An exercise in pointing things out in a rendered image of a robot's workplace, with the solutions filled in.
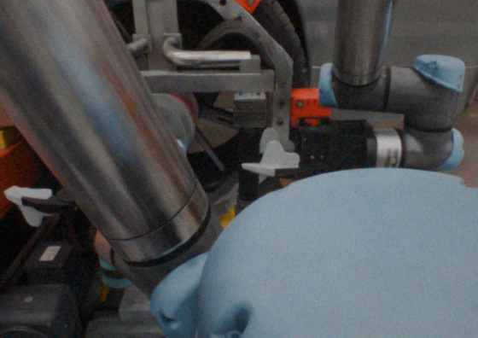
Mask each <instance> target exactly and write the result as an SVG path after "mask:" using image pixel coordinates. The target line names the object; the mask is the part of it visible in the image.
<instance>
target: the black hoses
mask: <svg viewBox="0 0 478 338"><path fill-rule="evenodd" d="M228 38H239V39H240V40H241V41H242V42H243V43H244V44H245V45H246V47H247V49H249V50H250V52H251V53H252V54H253V55H259V58H260V69H272V70H274V72H275V73H276V67H275V66H274V64H273V62H272V60H271V58H270V57H269V55H268V53H267V51H266V50H265V48H264V47H263V45H262V43H261V42H260V41H259V39H258V38H257V36H256V35H255V33H254V32H253V30H251V29H250V28H249V27H248V26H246V24H245V23H243V22H241V21H239V20H228V21H225V22H224V23H222V24H220V25H219V26H217V27H215V28H214V29H213V30H212V31H210V32H209V33H208V34H207V35H206V36H205V37H204V38H203V39H202V40H201V43H200V44H199V45H198V47H197V48H196V49H195V50H212V49H215V48H216V47H217V46H219V45H220V44H221V43H223V42H224V41H225V40H226V39H228ZM187 70H202V68H192V67H187Z"/></svg>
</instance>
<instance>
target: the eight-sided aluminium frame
mask: <svg viewBox="0 0 478 338"><path fill-rule="evenodd" d="M110 1H111V0H103V2H104V3H105V5H106V7H107V5H108V4H109V3H110ZM207 1H208V2H209V3H210V4H211V6H212V7H213V8H214V9H215V10H216V11H217V12H218V13H219V14H221V15H222V16H223V17H224V19H225V20H226V21H228V20H237V19H236V17H237V16H238V15H240V16H242V18H241V19H240V20H239V21H241V22H243V23H245V24H246V26H248V27H249V28H250V29H251V30H253V32H257V33H256V34H255V35H256V36H257V38H258V39H259V41H260V42H261V43H262V45H263V47H264V48H265V50H266V51H267V53H268V55H269V57H270V58H271V60H272V62H273V64H274V66H275V67H276V86H275V91H270V107H269V128H273V129H275V130H276V132H277V135H278V136H279V137H280V138H281V139H282V140H288V139H289V122H290V108H291V92H292V78H293V68H292V64H293V62H292V59H291V57H290V56H289V55H288V54H287V52H286V51H285V50H284V49H283V48H282V46H281V45H278V44H277V43H276V42H275V40H274V39H273V38H272V37H271V36H270V35H269V34H268V32H267V31H265V29H264V28H263V27H262V26H261V25H260V24H259V23H258V22H257V21H256V20H255V19H254V18H253V16H252V15H251V14H250V13H247V12H246V11H245V9H244V8H243V7H242V6H241V5H240V4H239V3H237V2H236V1H235V0H226V3H225V4H222V3H221V2H220V0H207ZM205 194H206V196H207V199H208V201H209V203H210V204H211V206H212V207H213V209H214V211H215V212H216V214H217V215H218V217H219V219H221V218H222V216H223V215H224V214H225V213H228V212H229V210H230V209H231V208H232V207H234V206H235V205H236V197H237V195H238V194H239V170H238V171H237V172H236V173H234V174H233V175H232V176H231V177H230V178H229V179H228V180H227V181H226V182H224V183H223V184H222V185H221V186H220V187H219V188H218V189H216V190H215V191H214V192H209V193H205Z"/></svg>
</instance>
